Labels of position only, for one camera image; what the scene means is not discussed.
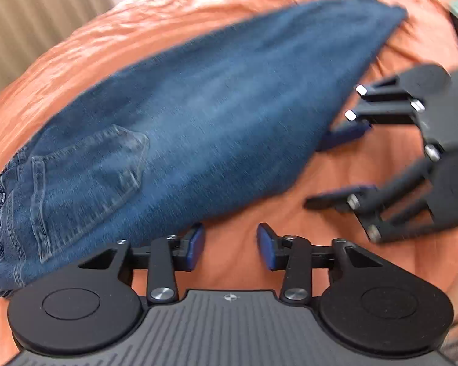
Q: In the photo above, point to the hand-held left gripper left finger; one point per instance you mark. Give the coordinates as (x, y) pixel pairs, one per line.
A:
(197, 244)

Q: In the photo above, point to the orange bed sheet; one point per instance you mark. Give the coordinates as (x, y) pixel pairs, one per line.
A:
(248, 213)

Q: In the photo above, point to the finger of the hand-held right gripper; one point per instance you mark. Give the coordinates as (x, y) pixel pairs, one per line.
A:
(351, 195)
(347, 131)

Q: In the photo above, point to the beige pleated curtain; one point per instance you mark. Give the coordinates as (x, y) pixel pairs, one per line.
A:
(30, 23)

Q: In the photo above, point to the blue denim pants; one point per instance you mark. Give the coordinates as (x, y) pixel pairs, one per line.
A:
(198, 129)

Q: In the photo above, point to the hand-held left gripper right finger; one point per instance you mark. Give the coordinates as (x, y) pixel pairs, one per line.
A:
(265, 244)

